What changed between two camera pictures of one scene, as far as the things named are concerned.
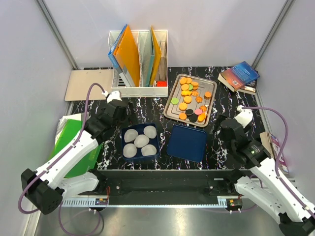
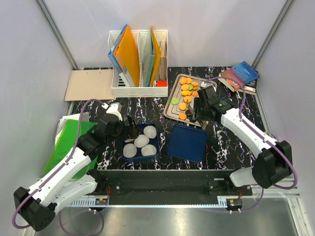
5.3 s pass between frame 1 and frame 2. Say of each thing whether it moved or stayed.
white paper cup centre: stayed
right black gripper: moved
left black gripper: moved
